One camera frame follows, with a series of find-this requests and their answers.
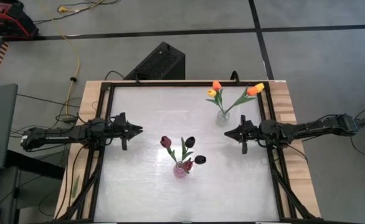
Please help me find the clear cut glass vase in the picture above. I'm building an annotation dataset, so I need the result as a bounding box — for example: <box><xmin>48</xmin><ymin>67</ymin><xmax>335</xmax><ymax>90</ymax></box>
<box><xmin>216</xmin><ymin>110</ymin><xmax>231</xmax><ymax>127</ymax></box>

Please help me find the loose green leaf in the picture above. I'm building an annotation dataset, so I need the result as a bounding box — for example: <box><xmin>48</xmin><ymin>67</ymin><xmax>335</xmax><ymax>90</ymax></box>
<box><xmin>71</xmin><ymin>175</ymin><xmax>80</xmax><ymax>198</ymax></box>

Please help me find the red and black machine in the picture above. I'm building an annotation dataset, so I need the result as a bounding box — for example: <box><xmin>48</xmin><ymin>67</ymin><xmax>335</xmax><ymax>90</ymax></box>
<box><xmin>0</xmin><ymin>0</ymin><xmax>40</xmax><ymax>40</ymax></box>

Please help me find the orange artificial tulip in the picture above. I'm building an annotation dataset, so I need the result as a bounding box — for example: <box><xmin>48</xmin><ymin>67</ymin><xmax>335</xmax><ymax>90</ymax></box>
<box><xmin>223</xmin><ymin>85</ymin><xmax>259</xmax><ymax>114</ymax></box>
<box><xmin>212</xmin><ymin>80</ymin><xmax>226</xmax><ymax>113</ymax></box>

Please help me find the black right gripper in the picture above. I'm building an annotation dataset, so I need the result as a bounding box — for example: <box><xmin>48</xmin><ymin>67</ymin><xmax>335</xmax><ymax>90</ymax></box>
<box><xmin>224</xmin><ymin>114</ymin><xmax>261</xmax><ymax>155</ymax></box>

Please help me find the yellow cable with plug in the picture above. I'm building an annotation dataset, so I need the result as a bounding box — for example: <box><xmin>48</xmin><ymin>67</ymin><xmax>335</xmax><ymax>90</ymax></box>
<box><xmin>57</xmin><ymin>0</ymin><xmax>121</xmax><ymax>14</ymax></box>

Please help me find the yellow floor cable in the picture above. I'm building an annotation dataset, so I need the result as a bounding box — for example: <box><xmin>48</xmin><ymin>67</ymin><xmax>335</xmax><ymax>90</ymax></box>
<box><xmin>37</xmin><ymin>0</ymin><xmax>81</xmax><ymax>116</ymax></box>

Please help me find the pink ribbed glass vase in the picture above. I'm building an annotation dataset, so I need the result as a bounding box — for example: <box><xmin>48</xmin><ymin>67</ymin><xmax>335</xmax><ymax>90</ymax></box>
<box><xmin>173</xmin><ymin>161</ymin><xmax>188</xmax><ymax>179</ymax></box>

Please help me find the black perforated equipment box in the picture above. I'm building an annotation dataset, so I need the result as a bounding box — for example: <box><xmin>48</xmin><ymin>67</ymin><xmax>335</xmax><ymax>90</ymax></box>
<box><xmin>123</xmin><ymin>41</ymin><xmax>186</xmax><ymax>81</ymax></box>

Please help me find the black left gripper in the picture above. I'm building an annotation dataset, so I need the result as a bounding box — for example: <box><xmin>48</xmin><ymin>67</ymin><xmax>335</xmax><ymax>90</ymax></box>
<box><xmin>109</xmin><ymin>112</ymin><xmax>144</xmax><ymax>151</ymax></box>

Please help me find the black artificial tulip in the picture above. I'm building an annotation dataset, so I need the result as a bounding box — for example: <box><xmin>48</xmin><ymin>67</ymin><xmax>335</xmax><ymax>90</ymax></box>
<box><xmin>183</xmin><ymin>154</ymin><xmax>207</xmax><ymax>166</ymax></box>
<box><xmin>180</xmin><ymin>136</ymin><xmax>197</xmax><ymax>164</ymax></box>

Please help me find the yellow artificial tulip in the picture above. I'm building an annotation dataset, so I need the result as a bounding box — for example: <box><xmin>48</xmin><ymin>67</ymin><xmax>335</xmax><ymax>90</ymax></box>
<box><xmin>205</xmin><ymin>88</ymin><xmax>225</xmax><ymax>113</ymax></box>
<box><xmin>224</xmin><ymin>82</ymin><xmax>266</xmax><ymax>114</ymax></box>

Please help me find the black metal table frame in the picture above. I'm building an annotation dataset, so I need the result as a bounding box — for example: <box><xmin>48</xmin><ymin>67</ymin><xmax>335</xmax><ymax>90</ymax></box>
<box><xmin>56</xmin><ymin>79</ymin><xmax>320</xmax><ymax>224</ymax></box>

